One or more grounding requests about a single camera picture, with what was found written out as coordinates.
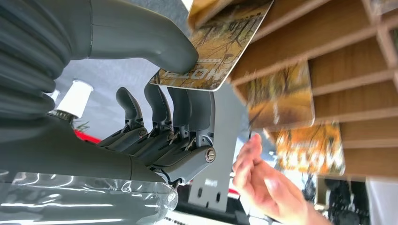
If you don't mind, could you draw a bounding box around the grey kiosk stand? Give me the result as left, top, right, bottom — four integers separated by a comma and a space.
187, 82, 251, 213

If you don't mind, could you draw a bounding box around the wooden card holder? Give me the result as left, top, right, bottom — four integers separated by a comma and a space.
186, 0, 398, 184

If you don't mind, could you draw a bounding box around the red floor tape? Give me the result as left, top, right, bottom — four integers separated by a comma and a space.
74, 129, 102, 144

